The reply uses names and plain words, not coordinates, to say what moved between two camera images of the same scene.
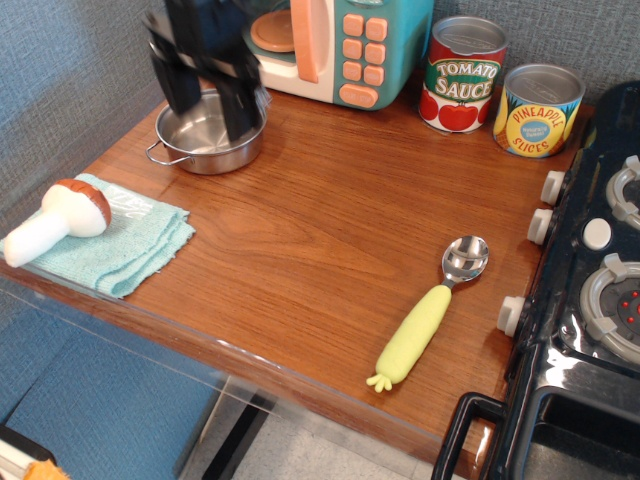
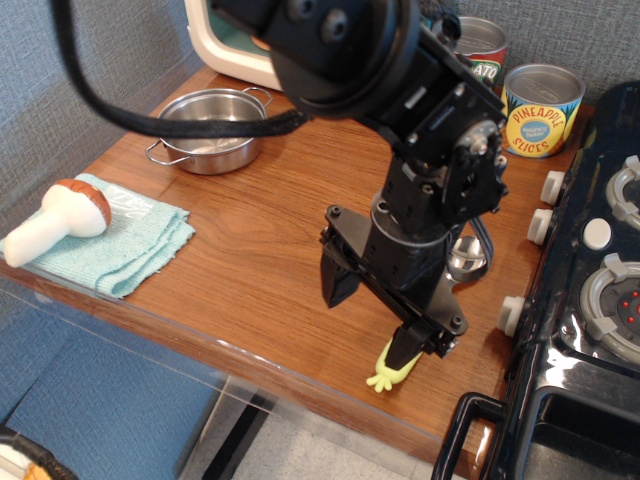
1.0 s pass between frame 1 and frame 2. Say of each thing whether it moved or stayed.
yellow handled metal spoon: stayed
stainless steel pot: stayed
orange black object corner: stayed
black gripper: moved
